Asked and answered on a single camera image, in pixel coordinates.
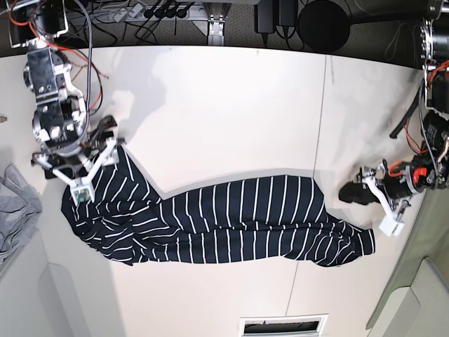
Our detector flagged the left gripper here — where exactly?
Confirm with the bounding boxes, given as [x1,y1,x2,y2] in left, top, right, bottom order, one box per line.
[338,159,427,210]

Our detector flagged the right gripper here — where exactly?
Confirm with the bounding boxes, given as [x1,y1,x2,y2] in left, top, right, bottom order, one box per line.
[31,135,125,179]

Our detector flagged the navy white striped t-shirt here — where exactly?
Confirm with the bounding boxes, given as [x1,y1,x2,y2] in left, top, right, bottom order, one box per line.
[61,148,375,267]

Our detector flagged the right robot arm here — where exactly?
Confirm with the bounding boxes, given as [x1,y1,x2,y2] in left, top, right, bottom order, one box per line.
[6,1,122,181]

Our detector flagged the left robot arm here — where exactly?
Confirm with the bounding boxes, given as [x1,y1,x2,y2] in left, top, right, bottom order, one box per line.
[338,1,448,211]

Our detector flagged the grey cloth pile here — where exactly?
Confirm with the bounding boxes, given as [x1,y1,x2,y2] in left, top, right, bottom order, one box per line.
[1,164,42,268]

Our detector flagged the green grey bin edge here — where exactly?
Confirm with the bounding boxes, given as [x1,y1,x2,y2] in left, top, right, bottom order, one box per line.
[366,190,448,331]

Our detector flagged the white power strip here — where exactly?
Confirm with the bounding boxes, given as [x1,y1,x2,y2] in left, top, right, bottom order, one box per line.
[91,1,196,23]

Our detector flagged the round black base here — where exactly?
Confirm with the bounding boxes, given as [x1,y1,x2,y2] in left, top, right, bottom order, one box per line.
[297,0,350,53]

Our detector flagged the black power bricks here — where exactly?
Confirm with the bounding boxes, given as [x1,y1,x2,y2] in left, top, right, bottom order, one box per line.
[254,0,298,48]

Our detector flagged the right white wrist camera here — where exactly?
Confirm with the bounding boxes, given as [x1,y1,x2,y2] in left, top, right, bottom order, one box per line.
[69,177,95,206]

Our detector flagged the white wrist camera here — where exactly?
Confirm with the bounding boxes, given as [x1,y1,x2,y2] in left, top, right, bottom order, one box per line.
[69,177,95,206]
[379,215,404,237]

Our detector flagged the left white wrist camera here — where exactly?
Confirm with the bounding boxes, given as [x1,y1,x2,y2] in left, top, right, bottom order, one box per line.
[379,215,404,237]

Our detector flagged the aluminium frame post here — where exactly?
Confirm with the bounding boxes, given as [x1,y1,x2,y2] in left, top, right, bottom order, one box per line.
[189,1,234,46]

